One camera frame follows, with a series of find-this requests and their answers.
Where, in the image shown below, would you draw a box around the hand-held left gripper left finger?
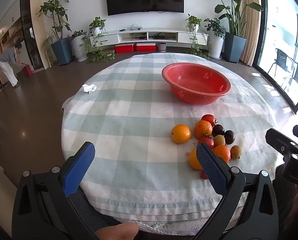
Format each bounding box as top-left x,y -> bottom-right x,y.
12,142 -> 107,240

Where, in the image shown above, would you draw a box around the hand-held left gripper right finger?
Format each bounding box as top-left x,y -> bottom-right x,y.
191,142 -> 280,240

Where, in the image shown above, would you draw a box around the orange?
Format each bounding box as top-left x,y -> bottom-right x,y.
194,120 -> 213,139
171,124 -> 191,144
189,148 -> 204,170
213,145 -> 231,163

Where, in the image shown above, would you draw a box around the brown lychee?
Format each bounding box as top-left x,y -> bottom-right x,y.
231,145 -> 242,159

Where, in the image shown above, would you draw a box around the dark purple passion fruit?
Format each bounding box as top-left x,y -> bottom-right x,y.
212,124 -> 225,137
224,130 -> 236,145

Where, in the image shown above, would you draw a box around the red plastic colander bowl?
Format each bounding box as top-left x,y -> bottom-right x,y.
161,63 -> 231,105

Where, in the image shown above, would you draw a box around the person's left hand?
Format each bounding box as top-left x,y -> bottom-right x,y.
94,222 -> 139,240

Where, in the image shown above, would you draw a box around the checkered tablecloth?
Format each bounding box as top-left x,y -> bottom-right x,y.
61,52 -> 278,224

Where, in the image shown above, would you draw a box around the white embroidered tablecloth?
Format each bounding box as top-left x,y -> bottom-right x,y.
129,217 -> 242,236

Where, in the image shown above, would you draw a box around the crumpled white tissue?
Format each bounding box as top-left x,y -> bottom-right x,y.
82,84 -> 97,95

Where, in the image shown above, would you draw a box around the large-leaf plant in dark pot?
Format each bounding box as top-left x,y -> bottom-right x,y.
200,0 -> 264,64

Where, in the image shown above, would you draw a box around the red box on floor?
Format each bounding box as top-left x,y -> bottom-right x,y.
22,64 -> 34,77

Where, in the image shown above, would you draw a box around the black-framed glass door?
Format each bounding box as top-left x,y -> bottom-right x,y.
253,0 -> 298,115

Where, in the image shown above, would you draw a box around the bushy plant in tall white pot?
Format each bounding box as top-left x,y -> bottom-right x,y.
204,17 -> 226,60

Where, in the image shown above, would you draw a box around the tall plant in blue pot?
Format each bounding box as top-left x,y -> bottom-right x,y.
35,0 -> 73,65

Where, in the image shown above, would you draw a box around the plant in white ribbed pot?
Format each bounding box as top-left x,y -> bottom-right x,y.
70,30 -> 88,62

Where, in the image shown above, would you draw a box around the beige curtain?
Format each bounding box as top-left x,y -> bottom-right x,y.
240,0 -> 262,67

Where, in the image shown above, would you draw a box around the trailing pothos in white pot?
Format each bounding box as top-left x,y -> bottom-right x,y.
185,14 -> 210,59
85,17 -> 115,64

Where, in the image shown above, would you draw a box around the white television cabinet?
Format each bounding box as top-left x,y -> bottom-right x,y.
89,28 -> 209,46

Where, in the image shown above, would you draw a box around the dark glass cabinet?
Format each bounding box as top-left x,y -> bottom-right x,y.
20,0 -> 44,70

